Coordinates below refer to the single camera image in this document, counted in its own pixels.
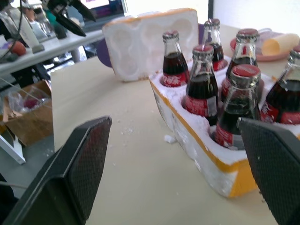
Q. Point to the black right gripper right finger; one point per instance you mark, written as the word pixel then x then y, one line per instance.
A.
pixel 276 168

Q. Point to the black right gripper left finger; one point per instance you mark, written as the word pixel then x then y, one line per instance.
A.
pixel 70 173

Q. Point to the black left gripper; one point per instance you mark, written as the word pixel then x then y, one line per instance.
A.
pixel 58 5

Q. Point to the brown cardboard box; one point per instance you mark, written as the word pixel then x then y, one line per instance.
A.
pixel 35 126

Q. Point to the glass cola bottle red label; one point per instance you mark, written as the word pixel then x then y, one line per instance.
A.
pixel 245 52
pixel 286 98
pixel 214 50
pixel 201 91
pixel 234 117
pixel 174 63

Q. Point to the white foam crate yellow tape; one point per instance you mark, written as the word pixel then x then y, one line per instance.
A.
pixel 180 127

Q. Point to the computer monitor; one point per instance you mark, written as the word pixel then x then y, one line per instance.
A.
pixel 103 10

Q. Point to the white background table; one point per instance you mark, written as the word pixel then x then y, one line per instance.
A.
pixel 58 45

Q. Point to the white rack leg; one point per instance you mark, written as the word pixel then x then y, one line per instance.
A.
pixel 14 150

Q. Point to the white foam lid yellow tape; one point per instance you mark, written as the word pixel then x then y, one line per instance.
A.
pixel 131 47

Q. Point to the red ball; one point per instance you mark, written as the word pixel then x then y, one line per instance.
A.
pixel 17 48

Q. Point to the clear plastic bag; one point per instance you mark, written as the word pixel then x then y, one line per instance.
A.
pixel 28 100

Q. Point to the white foam crumb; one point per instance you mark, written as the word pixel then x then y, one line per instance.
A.
pixel 170 139

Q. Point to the pink plate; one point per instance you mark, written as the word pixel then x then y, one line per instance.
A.
pixel 269 57

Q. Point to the pale yellow cup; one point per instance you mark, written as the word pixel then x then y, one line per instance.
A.
pixel 283 43

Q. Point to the clear plastic container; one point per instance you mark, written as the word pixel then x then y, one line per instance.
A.
pixel 267 35

